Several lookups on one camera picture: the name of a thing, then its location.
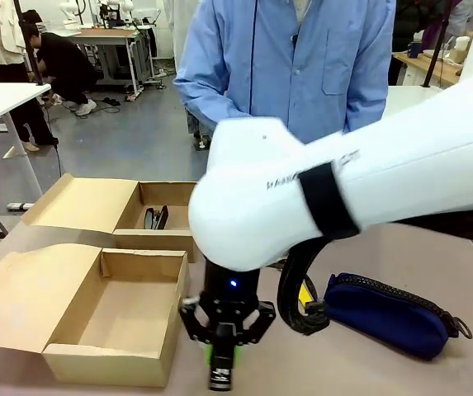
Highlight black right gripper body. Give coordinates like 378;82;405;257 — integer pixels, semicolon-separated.
200;259;261;328

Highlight black cylindrical marker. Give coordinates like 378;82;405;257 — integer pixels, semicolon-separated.
208;328;238;392

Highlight navy blue zipper pouch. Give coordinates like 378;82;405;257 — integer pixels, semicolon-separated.
322;271;473;362

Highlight person right forearm blue sleeve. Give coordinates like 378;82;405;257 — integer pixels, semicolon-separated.
173;76;256;135

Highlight person left forearm blue sleeve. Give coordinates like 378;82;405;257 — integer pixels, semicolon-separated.
341;82;389;135

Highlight empty-lidded large cardboard box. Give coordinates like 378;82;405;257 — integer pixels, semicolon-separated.
0;242;191;389

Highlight cardboard box with glasses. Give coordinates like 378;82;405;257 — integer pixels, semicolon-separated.
20;172;199;264

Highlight yellow flat object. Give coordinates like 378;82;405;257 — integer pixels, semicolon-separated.
297;283;316;309

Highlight black eyeglasses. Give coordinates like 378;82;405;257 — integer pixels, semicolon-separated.
142;205;171;231

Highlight person torso blue shirt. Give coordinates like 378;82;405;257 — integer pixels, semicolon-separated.
173;0;398;145

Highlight grey workbench with wood top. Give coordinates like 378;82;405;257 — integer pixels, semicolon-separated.
69;23;159;97

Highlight crouching person in black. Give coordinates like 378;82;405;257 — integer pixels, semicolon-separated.
23;21;99;117

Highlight light wooden table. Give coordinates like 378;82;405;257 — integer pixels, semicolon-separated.
391;48;473;88

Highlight black vertical pole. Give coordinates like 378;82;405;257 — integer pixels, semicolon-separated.
14;0;44;87

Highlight black slanted pole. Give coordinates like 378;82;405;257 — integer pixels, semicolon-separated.
420;0;454;88

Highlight standing person dark clothes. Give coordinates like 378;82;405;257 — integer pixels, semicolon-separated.
387;0;439;87

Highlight white cup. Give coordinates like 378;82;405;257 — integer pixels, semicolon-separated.
453;35;473;64

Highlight black sleeved cable bundle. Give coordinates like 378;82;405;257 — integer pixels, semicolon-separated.
276;237;329;336

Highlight black velcro strap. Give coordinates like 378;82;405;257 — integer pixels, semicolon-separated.
297;162;362;241

